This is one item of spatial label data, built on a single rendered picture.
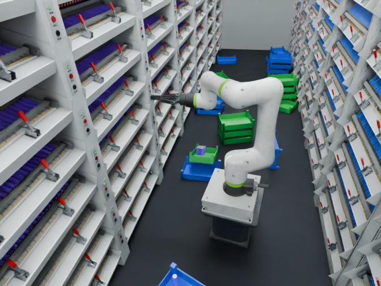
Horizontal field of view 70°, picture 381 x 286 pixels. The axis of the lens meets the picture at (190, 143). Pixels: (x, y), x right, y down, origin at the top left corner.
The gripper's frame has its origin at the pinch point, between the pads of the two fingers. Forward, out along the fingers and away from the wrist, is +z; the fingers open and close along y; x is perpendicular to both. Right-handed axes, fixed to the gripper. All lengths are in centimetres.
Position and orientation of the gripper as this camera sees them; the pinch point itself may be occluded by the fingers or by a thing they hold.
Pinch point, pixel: (156, 97)
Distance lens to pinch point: 182.5
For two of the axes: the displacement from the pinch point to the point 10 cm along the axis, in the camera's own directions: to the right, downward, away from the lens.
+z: -9.7, -1.0, 2.1
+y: 2.3, -5.8, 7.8
